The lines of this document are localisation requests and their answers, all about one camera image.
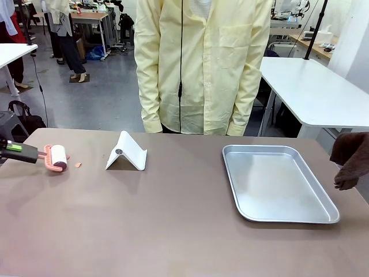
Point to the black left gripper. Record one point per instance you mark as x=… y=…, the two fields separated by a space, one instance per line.
x=2 y=150

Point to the brown towel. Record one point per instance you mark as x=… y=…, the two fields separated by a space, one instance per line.
x=351 y=158

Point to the black bag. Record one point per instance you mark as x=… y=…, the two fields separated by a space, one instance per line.
x=29 y=121

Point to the orange paper scrap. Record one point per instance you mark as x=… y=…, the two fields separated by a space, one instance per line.
x=78 y=164

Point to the small white table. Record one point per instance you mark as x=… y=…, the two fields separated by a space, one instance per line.
x=11 y=53

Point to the person in red skirt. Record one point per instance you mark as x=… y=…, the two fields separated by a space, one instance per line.
x=13 y=43

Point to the white folding stand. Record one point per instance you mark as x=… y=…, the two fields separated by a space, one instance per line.
x=129 y=155

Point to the person in grey top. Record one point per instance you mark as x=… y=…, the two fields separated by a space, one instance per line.
x=64 y=37

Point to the blue plastic bag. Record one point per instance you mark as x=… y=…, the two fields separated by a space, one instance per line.
x=95 y=53

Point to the wood top desk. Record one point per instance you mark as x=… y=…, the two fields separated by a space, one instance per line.
x=86 y=17

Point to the black stool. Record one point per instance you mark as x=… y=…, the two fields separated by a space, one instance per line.
x=127 y=27

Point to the person in yellow shirt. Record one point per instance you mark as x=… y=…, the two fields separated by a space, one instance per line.
x=201 y=72

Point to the silver metal tray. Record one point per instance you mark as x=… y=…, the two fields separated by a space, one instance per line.
x=276 y=184

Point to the large white table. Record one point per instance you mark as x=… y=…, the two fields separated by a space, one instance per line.
x=311 y=92

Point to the wooden side desk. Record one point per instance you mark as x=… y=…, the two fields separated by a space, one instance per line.
x=311 y=44

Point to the black tripod pole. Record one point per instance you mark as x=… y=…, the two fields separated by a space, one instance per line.
x=315 y=29

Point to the white tissue box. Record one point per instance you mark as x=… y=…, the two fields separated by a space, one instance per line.
x=328 y=34

